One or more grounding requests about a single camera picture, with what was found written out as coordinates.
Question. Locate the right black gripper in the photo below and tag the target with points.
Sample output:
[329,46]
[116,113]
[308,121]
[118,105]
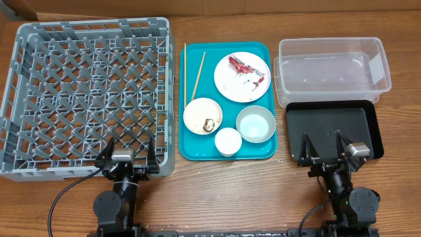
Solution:
[324,165]

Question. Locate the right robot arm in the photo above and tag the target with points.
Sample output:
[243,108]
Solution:
[354,208]

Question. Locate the brown food scrap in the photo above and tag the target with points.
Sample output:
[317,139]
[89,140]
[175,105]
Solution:
[208,125]

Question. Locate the small white cup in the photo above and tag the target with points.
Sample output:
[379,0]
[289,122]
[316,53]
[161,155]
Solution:
[228,141]

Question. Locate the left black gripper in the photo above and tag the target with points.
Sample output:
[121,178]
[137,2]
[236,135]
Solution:
[152,166]

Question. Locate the red snack wrapper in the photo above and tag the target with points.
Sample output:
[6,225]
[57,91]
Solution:
[241,67]

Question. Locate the grey plastic dishwasher rack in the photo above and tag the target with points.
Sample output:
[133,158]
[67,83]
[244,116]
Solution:
[73,86]

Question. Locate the clear plastic waste bin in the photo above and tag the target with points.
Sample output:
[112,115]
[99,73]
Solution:
[330,69]

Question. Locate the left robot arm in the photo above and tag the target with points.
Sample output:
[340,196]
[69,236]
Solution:
[115,209]

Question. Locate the pink bowl with rice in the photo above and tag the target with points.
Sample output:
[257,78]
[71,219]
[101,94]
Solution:
[202,116]

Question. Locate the left wooden chopstick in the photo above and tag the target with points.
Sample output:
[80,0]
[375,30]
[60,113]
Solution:
[185,75]

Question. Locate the right wooden chopstick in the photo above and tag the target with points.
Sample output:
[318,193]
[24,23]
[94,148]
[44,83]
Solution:
[198,76]

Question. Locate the black food waste tray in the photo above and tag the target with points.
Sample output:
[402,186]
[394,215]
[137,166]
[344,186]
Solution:
[356,119]

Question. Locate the white tissue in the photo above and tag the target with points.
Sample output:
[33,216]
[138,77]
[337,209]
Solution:
[241,84]

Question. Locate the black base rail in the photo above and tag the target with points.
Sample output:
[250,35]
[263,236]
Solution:
[291,232]

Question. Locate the large white round plate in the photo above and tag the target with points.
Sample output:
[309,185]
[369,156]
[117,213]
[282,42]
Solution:
[224,69]

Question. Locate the wooden chopstick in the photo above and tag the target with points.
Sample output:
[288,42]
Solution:
[198,76]
[185,75]

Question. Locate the grey round bowl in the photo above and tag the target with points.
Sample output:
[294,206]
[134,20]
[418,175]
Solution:
[256,124]

